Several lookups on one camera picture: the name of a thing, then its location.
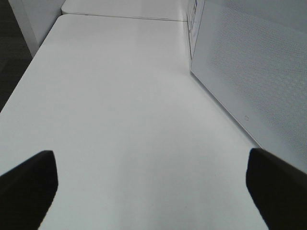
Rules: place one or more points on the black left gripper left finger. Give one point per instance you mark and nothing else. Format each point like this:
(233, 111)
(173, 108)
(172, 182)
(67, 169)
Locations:
(27, 192)

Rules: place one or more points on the white microwave door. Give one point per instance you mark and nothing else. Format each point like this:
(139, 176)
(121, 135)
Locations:
(252, 56)

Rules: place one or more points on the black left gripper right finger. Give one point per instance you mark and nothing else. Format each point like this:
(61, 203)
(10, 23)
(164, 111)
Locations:
(278, 190)

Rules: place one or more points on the white cabinet at table end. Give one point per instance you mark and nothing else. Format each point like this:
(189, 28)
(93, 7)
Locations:
(35, 19)

